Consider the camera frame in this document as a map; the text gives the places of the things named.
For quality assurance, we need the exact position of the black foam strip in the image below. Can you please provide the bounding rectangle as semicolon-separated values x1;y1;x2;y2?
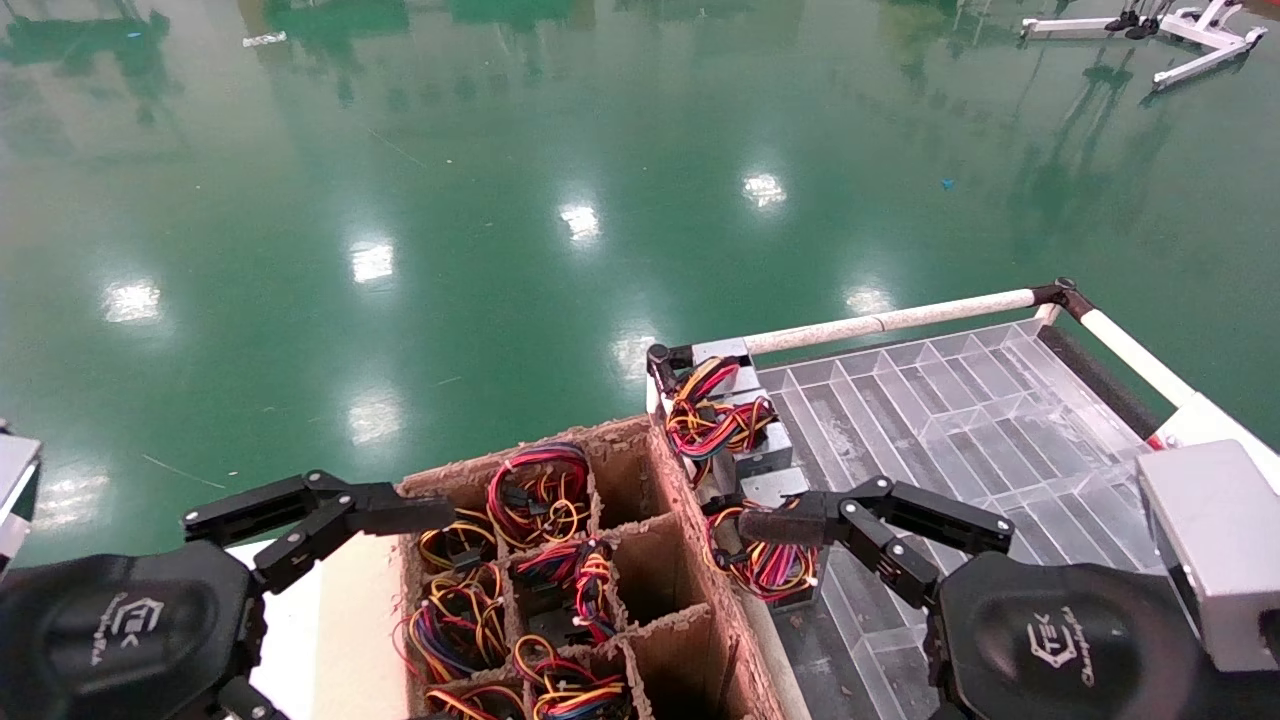
1037;324;1169;442

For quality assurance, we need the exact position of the white pipe cart frame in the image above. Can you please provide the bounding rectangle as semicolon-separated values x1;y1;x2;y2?
645;277;1280;720

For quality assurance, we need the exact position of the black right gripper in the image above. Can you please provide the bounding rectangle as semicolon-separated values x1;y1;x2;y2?
738;476;1280;720

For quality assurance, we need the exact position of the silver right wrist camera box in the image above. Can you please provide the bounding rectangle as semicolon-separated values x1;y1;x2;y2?
1138;440;1280;673

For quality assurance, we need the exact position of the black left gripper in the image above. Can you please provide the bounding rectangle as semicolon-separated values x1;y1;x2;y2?
0;470;457;720

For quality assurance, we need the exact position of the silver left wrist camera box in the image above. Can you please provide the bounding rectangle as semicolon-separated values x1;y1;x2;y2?
0;432;43;567

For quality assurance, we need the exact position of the clear plastic divider tray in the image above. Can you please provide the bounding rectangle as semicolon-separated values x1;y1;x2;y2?
755;318;1167;720

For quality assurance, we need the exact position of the white metal stand frame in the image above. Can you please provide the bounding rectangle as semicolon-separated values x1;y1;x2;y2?
1020;0;1269;93

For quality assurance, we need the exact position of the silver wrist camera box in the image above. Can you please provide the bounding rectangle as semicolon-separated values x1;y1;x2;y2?
1138;440;1280;673
0;432;43;567

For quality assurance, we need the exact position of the brown cardboard divider box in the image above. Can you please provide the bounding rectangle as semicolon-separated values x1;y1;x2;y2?
395;415;791;720

